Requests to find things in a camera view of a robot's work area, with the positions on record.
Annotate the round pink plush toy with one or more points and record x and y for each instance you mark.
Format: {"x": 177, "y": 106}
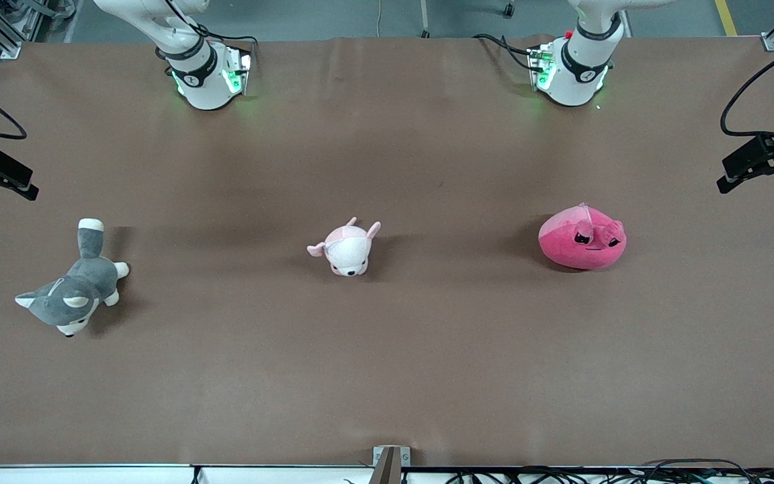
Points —
{"x": 578, "y": 245}

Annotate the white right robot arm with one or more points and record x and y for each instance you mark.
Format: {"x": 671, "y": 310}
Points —
{"x": 205, "y": 87}

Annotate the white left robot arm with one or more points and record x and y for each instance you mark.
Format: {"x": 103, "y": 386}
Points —
{"x": 572, "y": 84}

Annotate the metal arm base connector box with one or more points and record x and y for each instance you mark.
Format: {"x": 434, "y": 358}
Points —
{"x": 540, "y": 67}
{"x": 240, "y": 70}

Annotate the grey white husky plush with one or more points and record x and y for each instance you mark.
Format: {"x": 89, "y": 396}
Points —
{"x": 71, "y": 299}

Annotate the black caster wheel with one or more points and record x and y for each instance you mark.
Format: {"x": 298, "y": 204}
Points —
{"x": 509, "y": 9}

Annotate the light pink puppy plush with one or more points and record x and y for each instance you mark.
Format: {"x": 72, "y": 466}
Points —
{"x": 348, "y": 252}

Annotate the brown table mat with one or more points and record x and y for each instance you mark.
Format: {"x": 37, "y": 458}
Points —
{"x": 427, "y": 370}

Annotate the metal table edge bracket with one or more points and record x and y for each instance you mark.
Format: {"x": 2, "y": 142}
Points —
{"x": 391, "y": 464}

